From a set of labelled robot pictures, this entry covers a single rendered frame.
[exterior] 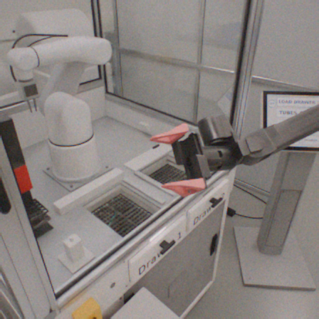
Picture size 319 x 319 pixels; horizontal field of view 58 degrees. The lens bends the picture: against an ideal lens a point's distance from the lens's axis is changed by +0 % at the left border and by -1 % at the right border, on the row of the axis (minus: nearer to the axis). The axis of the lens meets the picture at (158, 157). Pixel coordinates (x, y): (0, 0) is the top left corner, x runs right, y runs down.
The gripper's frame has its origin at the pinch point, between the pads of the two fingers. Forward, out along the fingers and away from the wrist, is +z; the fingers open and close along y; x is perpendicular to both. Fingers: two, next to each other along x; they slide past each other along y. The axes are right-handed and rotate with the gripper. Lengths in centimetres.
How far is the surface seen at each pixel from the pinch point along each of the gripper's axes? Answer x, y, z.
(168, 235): 46, 13, -30
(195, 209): 44, 6, -45
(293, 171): 46, -6, -125
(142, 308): 53, 34, -17
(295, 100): 23, -37, -112
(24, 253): 25.9, 10.1, 21.4
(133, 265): 46, 20, -14
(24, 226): 21.0, 5.2, 21.7
